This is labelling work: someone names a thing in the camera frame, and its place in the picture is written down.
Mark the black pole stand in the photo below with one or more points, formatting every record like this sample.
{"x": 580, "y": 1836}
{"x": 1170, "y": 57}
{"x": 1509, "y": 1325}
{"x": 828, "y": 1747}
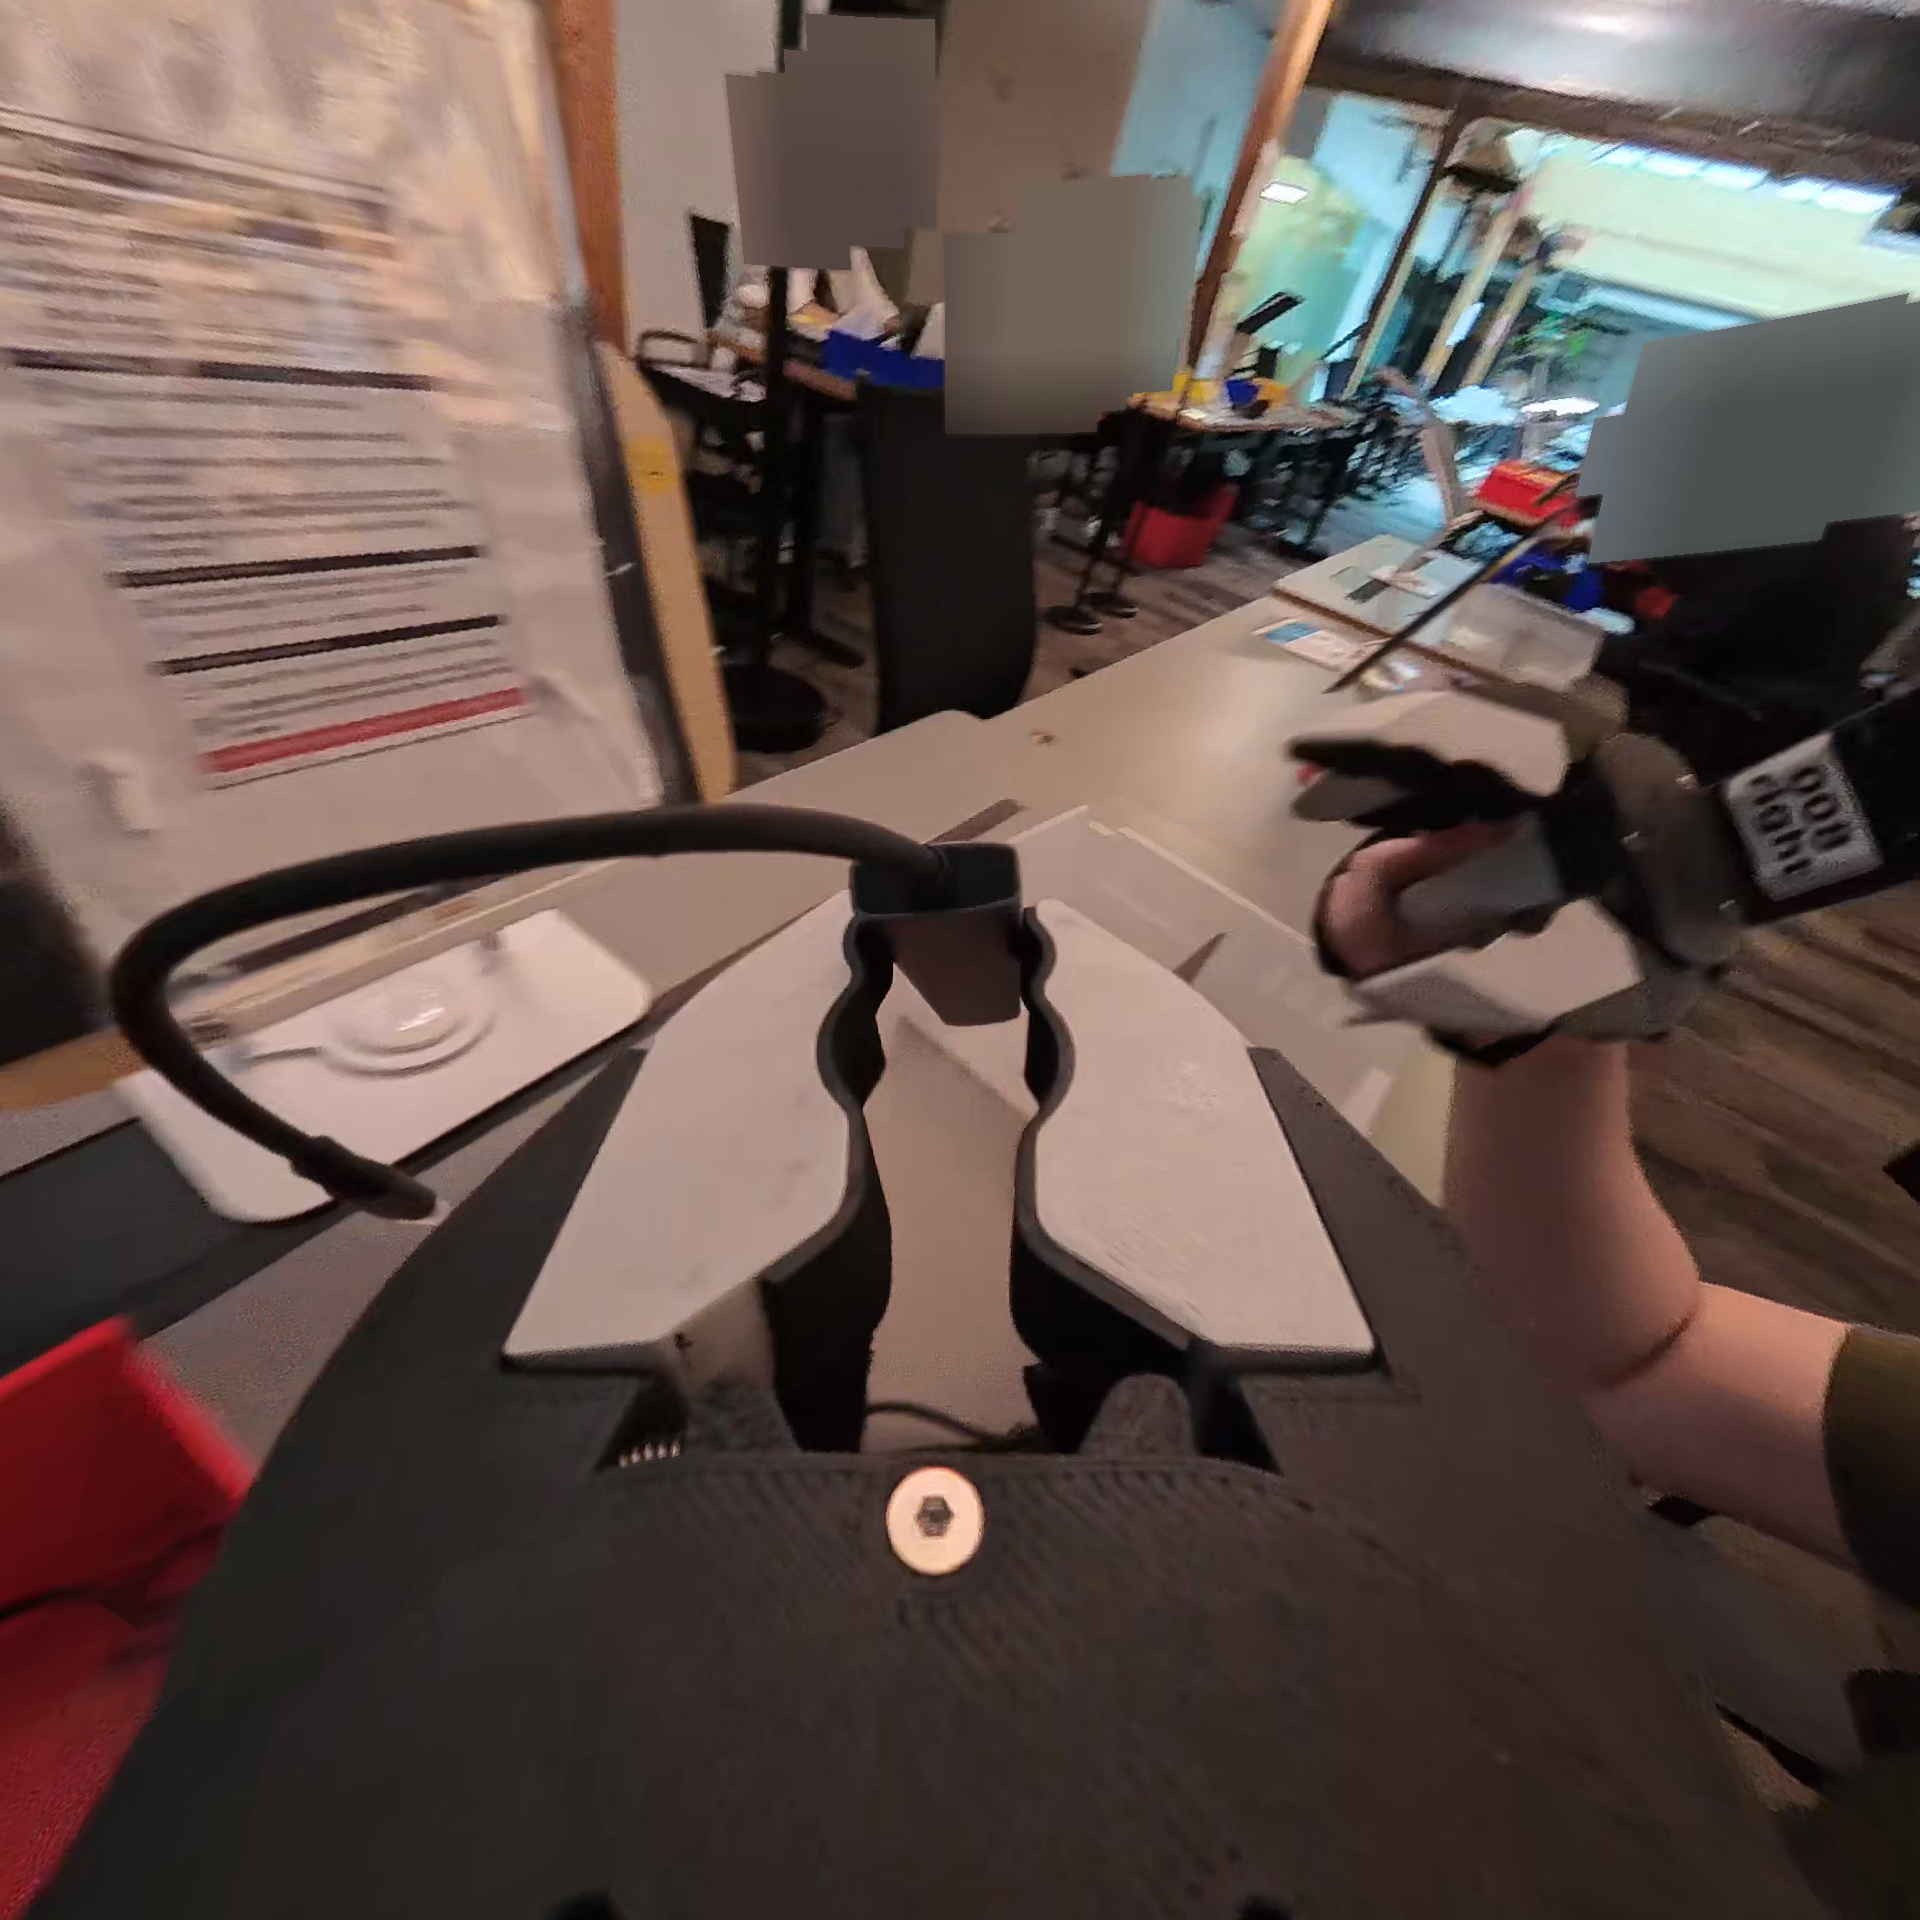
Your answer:
{"x": 781, "y": 525}

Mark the blue white card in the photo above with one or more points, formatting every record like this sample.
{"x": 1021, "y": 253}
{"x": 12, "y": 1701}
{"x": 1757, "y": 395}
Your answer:
{"x": 1305, "y": 643}

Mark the black adapter dongle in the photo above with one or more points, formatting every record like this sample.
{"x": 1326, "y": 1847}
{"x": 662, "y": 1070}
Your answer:
{"x": 938, "y": 885}

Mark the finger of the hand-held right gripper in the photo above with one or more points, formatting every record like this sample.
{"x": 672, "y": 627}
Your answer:
{"x": 1440, "y": 750}

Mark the red plastic bin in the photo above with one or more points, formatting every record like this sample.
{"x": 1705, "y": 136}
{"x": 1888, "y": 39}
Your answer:
{"x": 1178, "y": 533}
{"x": 90, "y": 1471}

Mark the person's olive shirt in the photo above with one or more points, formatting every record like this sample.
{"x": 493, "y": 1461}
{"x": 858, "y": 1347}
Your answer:
{"x": 1882, "y": 1441}

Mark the wooden instruction board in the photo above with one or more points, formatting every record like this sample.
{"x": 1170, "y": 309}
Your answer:
{"x": 301, "y": 452}

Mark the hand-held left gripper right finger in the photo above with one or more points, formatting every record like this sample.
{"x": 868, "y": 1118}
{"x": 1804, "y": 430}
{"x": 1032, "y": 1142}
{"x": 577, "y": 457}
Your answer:
{"x": 1201, "y": 1184}

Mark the person's right forearm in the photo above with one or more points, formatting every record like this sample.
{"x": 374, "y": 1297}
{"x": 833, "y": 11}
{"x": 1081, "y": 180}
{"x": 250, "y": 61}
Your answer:
{"x": 1590, "y": 1230}

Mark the person's right hand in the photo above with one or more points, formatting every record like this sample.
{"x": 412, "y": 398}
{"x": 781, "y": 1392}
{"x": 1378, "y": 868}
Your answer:
{"x": 1359, "y": 902}

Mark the white stand base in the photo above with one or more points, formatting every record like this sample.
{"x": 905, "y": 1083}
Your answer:
{"x": 557, "y": 984}

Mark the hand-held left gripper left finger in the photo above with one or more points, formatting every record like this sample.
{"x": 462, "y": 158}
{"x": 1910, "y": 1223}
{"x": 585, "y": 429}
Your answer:
{"x": 690, "y": 1172}

